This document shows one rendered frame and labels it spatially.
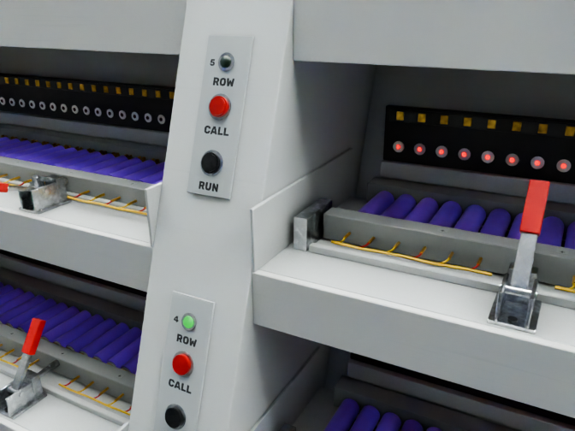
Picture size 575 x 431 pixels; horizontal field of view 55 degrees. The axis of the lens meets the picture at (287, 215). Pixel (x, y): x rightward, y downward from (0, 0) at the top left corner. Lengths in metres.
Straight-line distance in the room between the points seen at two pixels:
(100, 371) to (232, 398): 0.21
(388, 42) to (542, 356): 0.22
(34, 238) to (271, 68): 0.29
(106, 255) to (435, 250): 0.28
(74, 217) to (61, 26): 0.18
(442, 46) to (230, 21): 0.16
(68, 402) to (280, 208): 0.32
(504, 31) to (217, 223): 0.24
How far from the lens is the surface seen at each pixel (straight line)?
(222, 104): 0.43
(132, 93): 0.70
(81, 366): 0.63
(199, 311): 0.44
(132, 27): 0.52
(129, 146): 0.69
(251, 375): 0.46
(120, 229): 0.51
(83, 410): 0.62
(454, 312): 0.38
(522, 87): 0.57
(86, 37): 0.56
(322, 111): 0.48
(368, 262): 0.42
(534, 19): 0.38
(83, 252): 0.53
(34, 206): 0.57
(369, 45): 0.40
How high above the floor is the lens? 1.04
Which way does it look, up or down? 4 degrees down
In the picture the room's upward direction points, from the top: 9 degrees clockwise
